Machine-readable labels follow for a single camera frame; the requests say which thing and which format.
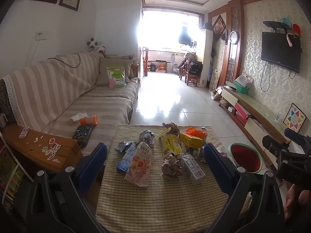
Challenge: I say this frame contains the grey drink carton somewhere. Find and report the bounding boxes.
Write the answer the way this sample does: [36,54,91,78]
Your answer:
[181,153,206,186]

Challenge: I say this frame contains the wooden chairs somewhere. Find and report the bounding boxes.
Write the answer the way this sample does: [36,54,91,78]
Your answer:
[180,61,203,86]

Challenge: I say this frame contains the sofa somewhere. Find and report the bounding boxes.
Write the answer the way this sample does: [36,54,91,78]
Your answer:
[0,52,141,151]

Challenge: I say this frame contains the white tissue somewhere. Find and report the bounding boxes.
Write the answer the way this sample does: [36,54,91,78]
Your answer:
[70,113,88,122]

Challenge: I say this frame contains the black wall television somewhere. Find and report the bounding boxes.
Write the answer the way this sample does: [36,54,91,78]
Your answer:
[261,31,302,74]

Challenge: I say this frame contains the green snack bag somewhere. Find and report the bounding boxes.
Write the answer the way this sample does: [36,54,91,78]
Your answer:
[106,67,127,88]

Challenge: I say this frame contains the orange plastic bag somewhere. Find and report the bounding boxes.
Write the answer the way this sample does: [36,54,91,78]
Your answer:
[186,126,208,142]

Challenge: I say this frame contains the long television cabinet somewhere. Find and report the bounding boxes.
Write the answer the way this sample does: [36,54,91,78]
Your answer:
[219,85,292,168]

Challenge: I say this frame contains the long yellow carton box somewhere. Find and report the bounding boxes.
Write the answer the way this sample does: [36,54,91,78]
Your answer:
[159,127,183,156]

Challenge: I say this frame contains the beige striped sofa cover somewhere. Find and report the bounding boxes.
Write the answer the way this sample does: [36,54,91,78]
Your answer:
[2,52,141,148]

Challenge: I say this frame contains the person's right hand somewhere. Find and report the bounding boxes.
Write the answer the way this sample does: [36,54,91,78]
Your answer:
[283,184,311,221]

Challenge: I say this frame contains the orange cup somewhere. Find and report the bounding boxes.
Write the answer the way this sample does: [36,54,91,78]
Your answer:
[80,116,99,126]

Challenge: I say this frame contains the wall clock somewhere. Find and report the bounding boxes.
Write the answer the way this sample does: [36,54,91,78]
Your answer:
[229,30,240,45]

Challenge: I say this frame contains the diamond framed picture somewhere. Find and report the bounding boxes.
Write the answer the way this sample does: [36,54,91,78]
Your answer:
[212,15,227,40]

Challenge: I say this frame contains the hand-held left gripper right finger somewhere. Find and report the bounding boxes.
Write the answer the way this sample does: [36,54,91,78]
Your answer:
[203,143,286,233]

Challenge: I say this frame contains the black patterned box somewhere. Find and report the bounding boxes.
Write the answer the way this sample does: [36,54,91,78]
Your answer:
[72,124,95,148]

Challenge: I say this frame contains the pink snack box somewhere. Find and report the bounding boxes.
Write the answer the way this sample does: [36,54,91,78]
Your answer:
[125,142,153,188]

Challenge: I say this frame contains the black television cable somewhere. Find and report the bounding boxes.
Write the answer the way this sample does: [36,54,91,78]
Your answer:
[260,61,271,93]

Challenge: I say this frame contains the star checkers board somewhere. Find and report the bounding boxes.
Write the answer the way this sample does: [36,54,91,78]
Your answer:
[283,103,307,134]

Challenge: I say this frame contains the red-brown wooden furniture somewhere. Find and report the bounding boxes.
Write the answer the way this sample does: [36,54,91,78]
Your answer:
[143,47,150,77]

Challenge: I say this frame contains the foil ball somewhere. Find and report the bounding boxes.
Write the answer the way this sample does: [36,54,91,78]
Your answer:
[140,130,156,147]

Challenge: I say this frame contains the black backpack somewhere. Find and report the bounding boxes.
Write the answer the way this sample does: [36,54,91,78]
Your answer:
[189,61,203,76]

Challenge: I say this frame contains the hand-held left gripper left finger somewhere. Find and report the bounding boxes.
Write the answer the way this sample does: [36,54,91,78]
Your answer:
[25,143,108,233]

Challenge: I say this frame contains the hanging dark clothing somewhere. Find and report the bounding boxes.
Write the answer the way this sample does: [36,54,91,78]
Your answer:
[178,24,192,45]

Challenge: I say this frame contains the brown paper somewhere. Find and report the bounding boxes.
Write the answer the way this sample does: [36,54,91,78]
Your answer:
[162,122,180,136]
[161,154,183,177]

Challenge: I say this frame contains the red bin green rim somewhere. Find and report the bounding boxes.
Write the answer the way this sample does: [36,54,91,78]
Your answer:
[228,143,264,175]

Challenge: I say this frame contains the yellow box orange print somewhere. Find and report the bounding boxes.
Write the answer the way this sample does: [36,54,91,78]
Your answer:
[179,132,204,148]

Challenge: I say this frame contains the bags beside cabinet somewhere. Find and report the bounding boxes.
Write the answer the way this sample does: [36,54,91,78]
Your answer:
[210,86,223,101]

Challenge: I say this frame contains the blue snack box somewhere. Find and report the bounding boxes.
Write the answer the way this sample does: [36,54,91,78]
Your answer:
[115,141,139,174]

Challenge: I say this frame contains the green box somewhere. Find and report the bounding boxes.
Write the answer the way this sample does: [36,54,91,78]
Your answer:
[233,81,251,95]

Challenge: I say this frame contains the wooden side table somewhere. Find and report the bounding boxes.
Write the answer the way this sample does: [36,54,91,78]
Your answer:
[0,124,84,175]

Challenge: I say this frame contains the red flat box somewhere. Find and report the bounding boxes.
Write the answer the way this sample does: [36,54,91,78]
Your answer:
[234,102,252,120]

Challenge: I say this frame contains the black and white plush toy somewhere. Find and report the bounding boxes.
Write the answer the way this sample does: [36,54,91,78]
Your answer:
[87,37,107,54]

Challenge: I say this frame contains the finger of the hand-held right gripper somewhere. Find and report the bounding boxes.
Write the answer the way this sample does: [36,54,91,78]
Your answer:
[262,135,292,156]
[284,127,311,151]

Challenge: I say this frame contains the white plastic bag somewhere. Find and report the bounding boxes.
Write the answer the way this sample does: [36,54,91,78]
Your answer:
[234,74,254,88]

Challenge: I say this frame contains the beige cushion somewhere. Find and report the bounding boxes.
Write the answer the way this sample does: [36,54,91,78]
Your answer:
[96,57,133,86]

